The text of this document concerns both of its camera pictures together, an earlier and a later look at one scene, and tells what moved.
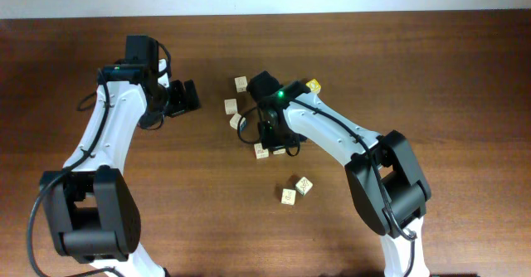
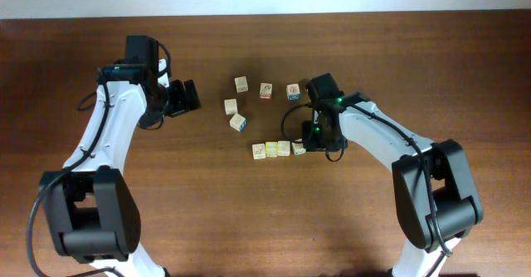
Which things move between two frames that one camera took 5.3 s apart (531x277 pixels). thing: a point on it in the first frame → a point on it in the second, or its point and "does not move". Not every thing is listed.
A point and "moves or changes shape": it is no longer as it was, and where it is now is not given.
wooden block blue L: x=235 y=120 does not move
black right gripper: x=267 y=142 → x=311 y=143
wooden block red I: x=304 y=186 moves or changes shape
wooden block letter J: x=288 y=196 moves or changes shape
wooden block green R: x=260 y=153 does not move
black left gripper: x=180 y=104 does not move
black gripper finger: x=388 y=219 → x=412 y=138
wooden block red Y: x=231 y=105 does not move
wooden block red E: x=241 y=84 does not move
